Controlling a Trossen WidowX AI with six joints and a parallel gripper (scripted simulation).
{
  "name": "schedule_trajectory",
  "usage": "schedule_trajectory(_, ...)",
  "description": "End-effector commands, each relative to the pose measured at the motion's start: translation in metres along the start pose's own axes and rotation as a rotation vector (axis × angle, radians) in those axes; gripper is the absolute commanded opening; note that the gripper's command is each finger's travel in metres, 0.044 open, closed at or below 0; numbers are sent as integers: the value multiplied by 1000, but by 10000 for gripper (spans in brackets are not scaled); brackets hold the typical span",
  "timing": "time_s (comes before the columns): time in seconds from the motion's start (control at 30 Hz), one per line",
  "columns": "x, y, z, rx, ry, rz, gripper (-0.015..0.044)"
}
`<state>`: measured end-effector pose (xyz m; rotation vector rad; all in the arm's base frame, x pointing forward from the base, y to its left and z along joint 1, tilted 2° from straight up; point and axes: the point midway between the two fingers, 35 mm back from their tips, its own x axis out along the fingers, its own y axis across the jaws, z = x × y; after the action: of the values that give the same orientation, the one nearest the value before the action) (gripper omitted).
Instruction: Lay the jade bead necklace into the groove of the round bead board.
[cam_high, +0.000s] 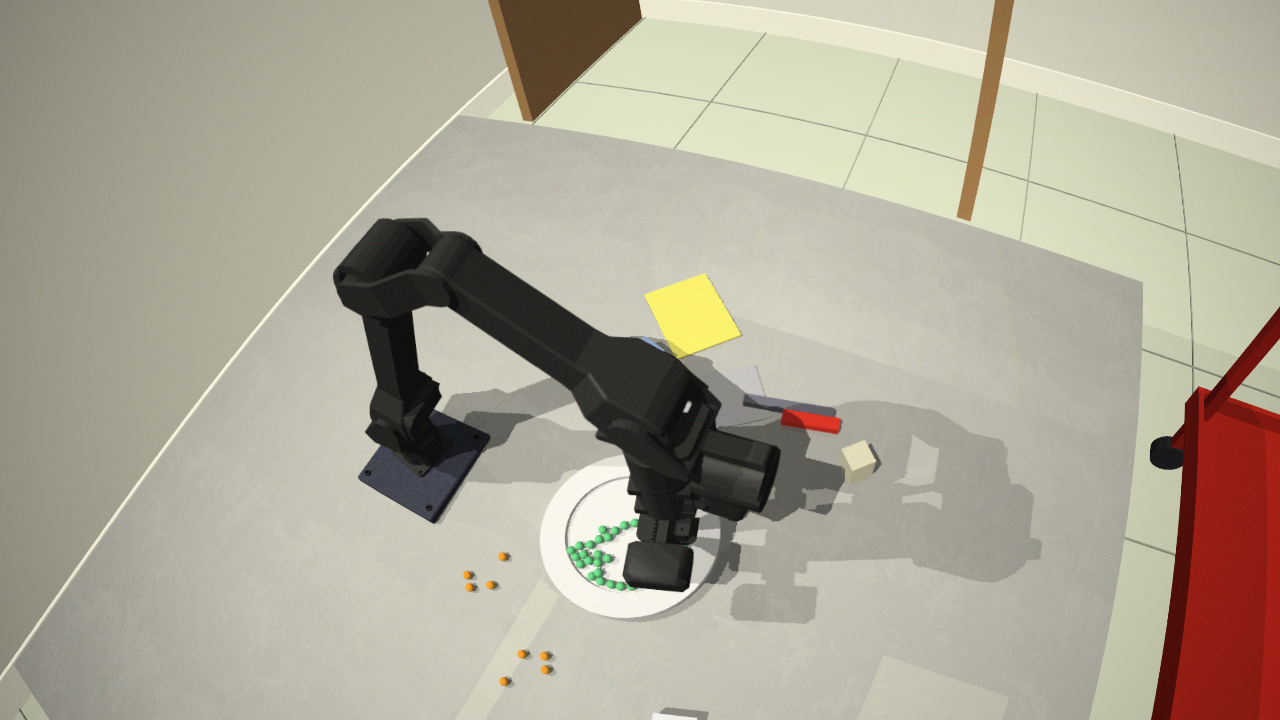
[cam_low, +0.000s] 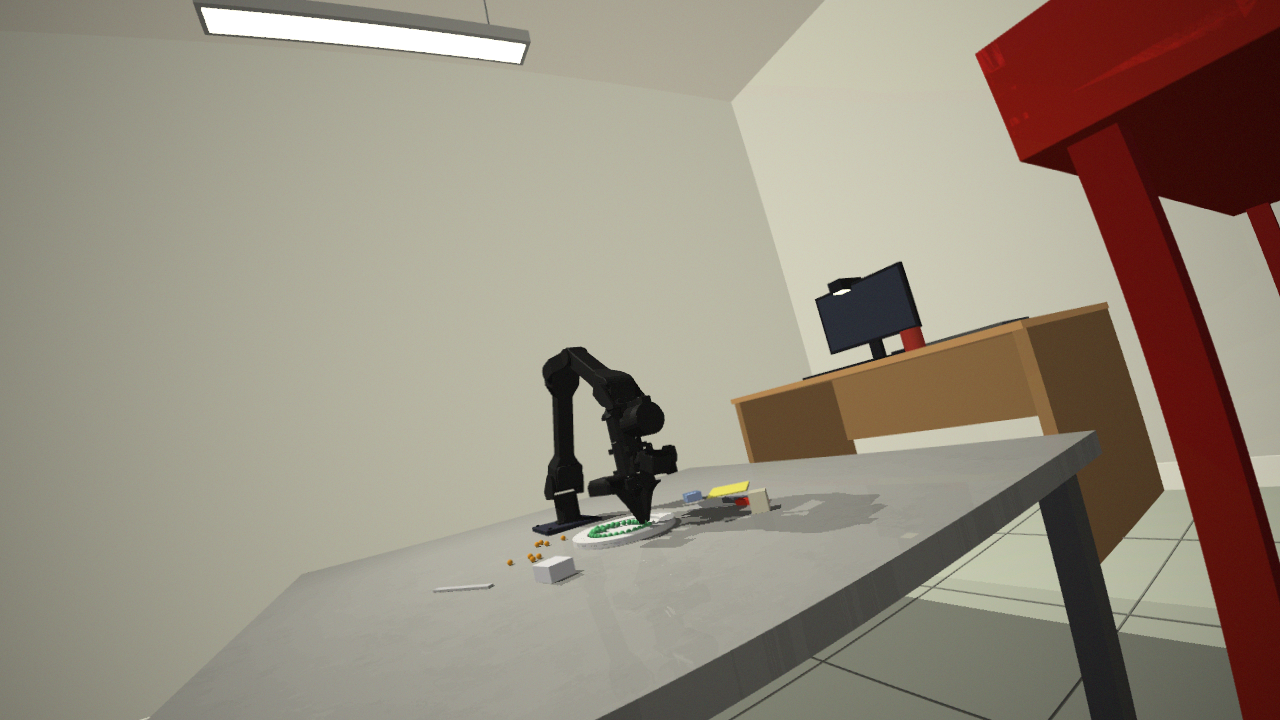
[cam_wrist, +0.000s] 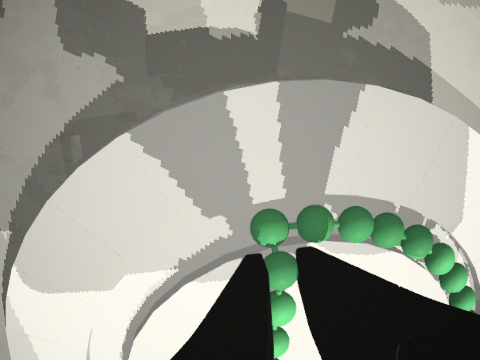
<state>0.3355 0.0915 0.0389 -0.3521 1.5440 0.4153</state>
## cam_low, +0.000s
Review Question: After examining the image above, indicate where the white round board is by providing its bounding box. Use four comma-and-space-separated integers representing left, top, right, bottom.
572, 512, 676, 550

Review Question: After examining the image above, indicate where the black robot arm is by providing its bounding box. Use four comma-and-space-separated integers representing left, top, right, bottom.
541, 347, 678, 525

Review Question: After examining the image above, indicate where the cream cube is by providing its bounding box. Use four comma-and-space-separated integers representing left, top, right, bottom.
748, 488, 771, 514

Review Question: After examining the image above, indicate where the yellow flat rectangular board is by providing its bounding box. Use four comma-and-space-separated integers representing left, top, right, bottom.
707, 480, 749, 498

